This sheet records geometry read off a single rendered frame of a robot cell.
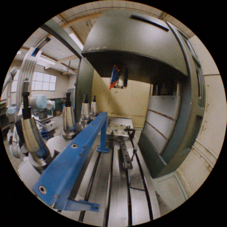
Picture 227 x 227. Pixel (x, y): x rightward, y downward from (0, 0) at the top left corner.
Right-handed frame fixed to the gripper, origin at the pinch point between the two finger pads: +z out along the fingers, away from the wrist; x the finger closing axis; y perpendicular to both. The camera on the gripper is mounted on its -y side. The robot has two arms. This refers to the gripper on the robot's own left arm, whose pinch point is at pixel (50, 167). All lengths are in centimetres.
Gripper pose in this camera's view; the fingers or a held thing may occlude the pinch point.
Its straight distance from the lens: 17.4
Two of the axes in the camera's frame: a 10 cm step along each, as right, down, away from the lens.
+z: 10.0, 0.7, -0.3
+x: -0.4, 2.2, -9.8
